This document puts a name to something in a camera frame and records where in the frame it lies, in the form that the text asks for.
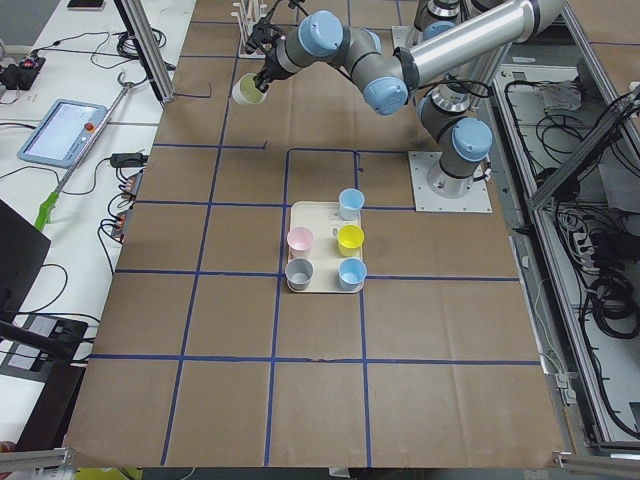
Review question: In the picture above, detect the blue teach pendant tablet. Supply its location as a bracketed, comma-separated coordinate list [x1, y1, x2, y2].
[17, 99, 107, 168]

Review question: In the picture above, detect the light blue cup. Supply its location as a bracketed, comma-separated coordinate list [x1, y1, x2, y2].
[338, 257, 368, 292]
[338, 188, 365, 220]

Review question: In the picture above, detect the light blue cup near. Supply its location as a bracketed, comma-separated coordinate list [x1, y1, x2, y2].
[338, 257, 368, 292]

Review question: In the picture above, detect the cream serving tray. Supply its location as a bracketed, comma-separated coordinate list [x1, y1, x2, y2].
[289, 201, 364, 294]

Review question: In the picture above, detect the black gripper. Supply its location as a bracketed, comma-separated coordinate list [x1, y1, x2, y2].
[248, 18, 288, 92]

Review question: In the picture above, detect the black power adapter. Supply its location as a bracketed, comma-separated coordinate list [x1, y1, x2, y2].
[109, 152, 148, 168]

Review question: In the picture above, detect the yellow cup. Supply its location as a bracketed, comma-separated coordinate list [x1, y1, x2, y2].
[337, 224, 365, 257]

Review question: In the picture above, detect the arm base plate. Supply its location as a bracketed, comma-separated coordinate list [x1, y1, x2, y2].
[408, 151, 492, 214]

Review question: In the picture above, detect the light blue cup far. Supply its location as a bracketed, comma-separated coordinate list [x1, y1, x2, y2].
[338, 188, 365, 220]

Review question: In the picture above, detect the pink cup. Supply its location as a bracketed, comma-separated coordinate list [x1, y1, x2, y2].
[286, 226, 314, 258]

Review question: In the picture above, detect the white wire cup rack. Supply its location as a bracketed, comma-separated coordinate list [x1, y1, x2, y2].
[231, 0, 267, 59]

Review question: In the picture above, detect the brown paper table cover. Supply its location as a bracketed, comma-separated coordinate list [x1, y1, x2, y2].
[65, 1, 562, 468]

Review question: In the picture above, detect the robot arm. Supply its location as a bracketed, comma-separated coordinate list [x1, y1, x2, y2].
[412, 0, 502, 45]
[232, 1, 564, 199]

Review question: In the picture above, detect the aluminium frame post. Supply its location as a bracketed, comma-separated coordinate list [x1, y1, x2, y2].
[114, 0, 175, 105]

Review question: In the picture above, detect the grey cup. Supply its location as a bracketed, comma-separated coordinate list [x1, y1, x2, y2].
[285, 258, 314, 291]

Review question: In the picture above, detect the white ikea cup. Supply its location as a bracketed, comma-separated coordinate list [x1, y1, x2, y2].
[232, 73, 266, 105]

